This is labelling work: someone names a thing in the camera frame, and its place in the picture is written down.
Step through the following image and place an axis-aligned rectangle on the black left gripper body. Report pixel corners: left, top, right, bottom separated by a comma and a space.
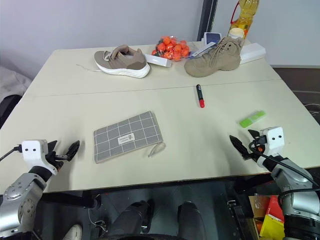
45, 150, 70, 171

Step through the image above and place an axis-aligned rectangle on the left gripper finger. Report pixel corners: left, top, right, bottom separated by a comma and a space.
65, 140, 81, 162
47, 140, 58, 154

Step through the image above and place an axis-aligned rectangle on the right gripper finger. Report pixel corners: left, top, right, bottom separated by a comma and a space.
247, 129, 262, 140
229, 134, 250, 159

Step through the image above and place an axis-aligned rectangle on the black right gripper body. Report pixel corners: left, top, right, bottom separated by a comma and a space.
243, 140, 267, 162

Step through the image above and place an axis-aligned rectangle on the grey checkered fabric pouch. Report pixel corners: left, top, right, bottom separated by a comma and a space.
93, 110, 167, 165

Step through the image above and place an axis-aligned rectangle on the green highlighter pen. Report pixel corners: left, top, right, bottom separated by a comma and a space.
239, 110, 267, 128

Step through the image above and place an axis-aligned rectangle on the black chair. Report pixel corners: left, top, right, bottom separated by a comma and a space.
0, 94, 24, 129

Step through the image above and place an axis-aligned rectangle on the black marker with red cap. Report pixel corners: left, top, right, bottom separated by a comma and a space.
195, 84, 207, 109

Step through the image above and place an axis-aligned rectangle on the cardboard box with coloured packs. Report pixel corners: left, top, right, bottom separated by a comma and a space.
248, 194, 286, 239

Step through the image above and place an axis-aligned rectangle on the grey cloth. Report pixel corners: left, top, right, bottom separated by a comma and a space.
0, 65, 34, 101

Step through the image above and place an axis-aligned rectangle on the white shoe toe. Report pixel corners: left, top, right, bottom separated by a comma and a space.
61, 223, 84, 240

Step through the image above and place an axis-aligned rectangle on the flat white box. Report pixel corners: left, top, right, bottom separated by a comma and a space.
239, 42, 267, 65

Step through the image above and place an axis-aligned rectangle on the tan lace-up boot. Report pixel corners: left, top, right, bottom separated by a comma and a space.
183, 36, 246, 78

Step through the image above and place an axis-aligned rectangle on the dark rounded leg shape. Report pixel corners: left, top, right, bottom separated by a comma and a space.
176, 200, 209, 240
109, 199, 155, 237

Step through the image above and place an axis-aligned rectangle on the blue and white tube pack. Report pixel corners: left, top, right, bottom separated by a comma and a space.
190, 42, 216, 59

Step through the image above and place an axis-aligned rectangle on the brown sneaker with white sole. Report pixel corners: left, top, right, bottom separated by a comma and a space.
76, 44, 151, 79

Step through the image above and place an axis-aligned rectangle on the white round jar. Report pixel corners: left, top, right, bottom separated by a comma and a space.
228, 27, 245, 40

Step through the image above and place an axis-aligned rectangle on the blue and white box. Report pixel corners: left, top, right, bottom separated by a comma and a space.
202, 31, 224, 46

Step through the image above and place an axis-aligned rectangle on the long white carton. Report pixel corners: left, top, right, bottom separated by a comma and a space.
144, 53, 174, 69

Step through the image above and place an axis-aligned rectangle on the yellow cooking oil bottle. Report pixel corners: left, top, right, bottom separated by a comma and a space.
226, 0, 261, 40

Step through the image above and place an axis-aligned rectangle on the bag of small oranges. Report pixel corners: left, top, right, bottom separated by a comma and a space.
151, 35, 193, 62

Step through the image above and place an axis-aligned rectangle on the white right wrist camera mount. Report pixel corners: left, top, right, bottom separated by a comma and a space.
259, 126, 286, 156

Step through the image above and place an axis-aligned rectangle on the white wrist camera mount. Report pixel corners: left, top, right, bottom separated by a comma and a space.
259, 126, 286, 156
20, 139, 60, 175

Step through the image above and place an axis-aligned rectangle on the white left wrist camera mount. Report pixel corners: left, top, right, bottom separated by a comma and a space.
20, 139, 60, 175

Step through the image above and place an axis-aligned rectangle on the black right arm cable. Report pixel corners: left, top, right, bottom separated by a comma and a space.
250, 142, 320, 204

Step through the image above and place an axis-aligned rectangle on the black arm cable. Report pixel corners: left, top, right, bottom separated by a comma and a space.
250, 142, 320, 204
0, 144, 24, 162

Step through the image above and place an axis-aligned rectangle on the black table frame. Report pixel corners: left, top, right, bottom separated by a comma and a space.
41, 173, 275, 210

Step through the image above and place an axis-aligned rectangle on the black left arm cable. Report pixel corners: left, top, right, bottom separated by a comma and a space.
0, 144, 24, 162

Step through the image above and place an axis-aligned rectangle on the black vertical post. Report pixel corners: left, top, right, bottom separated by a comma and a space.
196, 0, 219, 42

